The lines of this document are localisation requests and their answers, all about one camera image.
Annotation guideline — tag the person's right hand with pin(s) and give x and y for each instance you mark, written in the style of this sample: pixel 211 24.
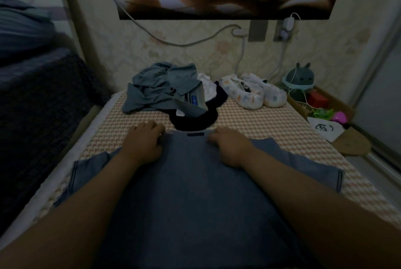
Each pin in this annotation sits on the person's right hand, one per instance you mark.
pixel 232 147

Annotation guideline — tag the person's left hand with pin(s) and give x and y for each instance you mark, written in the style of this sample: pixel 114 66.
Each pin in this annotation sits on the person's left hand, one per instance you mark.
pixel 143 143

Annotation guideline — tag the black garment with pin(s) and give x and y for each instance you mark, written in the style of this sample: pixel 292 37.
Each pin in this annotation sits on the black garment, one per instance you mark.
pixel 213 115

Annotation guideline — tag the white polo shirt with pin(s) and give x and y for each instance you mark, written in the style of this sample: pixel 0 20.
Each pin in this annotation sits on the white polo shirt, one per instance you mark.
pixel 208 87

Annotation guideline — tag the blue polo shirt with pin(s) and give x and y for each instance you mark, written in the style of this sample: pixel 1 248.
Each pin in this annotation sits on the blue polo shirt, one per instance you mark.
pixel 200 215

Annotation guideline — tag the person's left forearm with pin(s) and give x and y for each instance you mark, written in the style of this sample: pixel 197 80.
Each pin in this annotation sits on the person's left forearm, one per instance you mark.
pixel 69 215

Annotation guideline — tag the person's right forearm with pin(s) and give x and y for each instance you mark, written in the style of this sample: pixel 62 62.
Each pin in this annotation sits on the person's right forearm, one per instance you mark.
pixel 326 209

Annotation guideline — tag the white printed card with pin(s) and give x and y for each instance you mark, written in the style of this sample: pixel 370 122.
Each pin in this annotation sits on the white printed card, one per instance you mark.
pixel 326 129

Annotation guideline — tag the teal round bunny lamp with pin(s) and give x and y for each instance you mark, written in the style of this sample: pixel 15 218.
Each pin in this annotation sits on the teal round bunny lamp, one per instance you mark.
pixel 299 78

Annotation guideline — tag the green toy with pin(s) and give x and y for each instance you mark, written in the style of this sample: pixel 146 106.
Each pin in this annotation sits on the green toy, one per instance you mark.
pixel 323 113

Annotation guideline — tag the red toy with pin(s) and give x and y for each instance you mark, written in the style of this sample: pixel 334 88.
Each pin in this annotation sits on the red toy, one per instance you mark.
pixel 318 99

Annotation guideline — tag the dark patterned bed cover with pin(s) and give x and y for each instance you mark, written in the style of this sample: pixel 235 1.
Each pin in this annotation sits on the dark patterned bed cover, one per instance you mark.
pixel 37 121

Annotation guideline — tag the pink ball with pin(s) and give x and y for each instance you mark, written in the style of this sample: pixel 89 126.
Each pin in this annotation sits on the pink ball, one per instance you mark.
pixel 339 117

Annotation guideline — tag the wooden bedside tray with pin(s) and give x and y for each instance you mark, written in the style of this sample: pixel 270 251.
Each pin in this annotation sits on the wooden bedside tray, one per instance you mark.
pixel 354 143

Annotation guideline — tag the white charger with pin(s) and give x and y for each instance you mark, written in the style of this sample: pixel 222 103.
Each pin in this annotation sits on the white charger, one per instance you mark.
pixel 287 26

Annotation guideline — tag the grey sliding door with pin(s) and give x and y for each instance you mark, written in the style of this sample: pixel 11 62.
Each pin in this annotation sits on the grey sliding door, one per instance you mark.
pixel 379 103

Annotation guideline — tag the grey-green pillow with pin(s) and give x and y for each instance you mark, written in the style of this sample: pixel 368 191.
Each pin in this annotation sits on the grey-green pillow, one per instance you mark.
pixel 22 31

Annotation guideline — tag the white wall plug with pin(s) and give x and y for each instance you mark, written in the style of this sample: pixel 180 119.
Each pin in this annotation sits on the white wall plug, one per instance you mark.
pixel 239 31

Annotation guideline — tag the grey wall socket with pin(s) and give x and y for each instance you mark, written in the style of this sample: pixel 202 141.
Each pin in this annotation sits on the grey wall socket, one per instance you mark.
pixel 257 30

